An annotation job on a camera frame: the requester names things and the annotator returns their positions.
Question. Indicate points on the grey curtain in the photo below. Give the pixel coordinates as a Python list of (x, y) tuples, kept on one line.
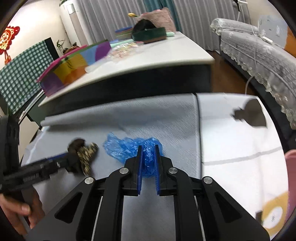
[(101, 19)]

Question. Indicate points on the white coffee table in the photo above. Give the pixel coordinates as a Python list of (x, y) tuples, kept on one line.
[(173, 51)]

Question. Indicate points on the grey quilted sofa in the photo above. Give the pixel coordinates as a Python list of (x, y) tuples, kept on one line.
[(259, 50)]

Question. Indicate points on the person's left hand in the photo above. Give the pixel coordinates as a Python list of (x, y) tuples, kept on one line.
[(13, 209)]

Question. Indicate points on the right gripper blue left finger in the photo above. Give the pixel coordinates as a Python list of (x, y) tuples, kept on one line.
[(139, 170)]

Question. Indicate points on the white air conditioner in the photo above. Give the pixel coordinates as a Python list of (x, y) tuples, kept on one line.
[(72, 21)]

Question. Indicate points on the red chinese knot decoration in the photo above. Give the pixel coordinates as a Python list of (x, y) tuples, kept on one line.
[(6, 41)]

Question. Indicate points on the stack of coloured bowls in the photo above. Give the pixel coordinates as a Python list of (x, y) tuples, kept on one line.
[(124, 33)]

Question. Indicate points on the colourful storage box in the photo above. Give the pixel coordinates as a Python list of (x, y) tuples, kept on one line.
[(71, 66)]

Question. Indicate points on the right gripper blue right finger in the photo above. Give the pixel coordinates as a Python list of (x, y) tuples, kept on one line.
[(156, 163)]

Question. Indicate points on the blue plastic bag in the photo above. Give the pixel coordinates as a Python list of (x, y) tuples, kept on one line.
[(123, 149)]

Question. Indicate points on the white printed table cloth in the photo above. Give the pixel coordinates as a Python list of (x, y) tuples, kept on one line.
[(247, 161)]

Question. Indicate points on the white floor lamp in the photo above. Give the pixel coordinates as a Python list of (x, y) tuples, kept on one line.
[(243, 11)]

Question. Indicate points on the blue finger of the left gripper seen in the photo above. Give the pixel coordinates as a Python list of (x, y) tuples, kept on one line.
[(58, 158)]

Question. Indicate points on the clear plastic bag on table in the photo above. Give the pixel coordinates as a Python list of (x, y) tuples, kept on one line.
[(118, 52)]

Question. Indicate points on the green checkered cloth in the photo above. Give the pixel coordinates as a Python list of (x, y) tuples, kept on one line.
[(19, 77)]

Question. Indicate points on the dark leopard print cloth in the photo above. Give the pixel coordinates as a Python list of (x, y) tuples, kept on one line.
[(80, 156)]

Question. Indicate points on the pink trash bin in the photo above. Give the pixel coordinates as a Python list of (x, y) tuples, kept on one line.
[(290, 158)]

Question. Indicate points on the teal curtain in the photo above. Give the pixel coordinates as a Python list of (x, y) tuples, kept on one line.
[(152, 5)]

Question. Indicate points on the pink lace basket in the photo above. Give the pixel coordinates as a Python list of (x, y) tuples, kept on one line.
[(160, 18)]

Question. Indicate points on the tv cabinet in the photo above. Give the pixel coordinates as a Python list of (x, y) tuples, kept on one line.
[(31, 110)]

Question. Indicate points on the dark green round basket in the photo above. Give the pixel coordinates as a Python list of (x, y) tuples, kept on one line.
[(145, 31)]

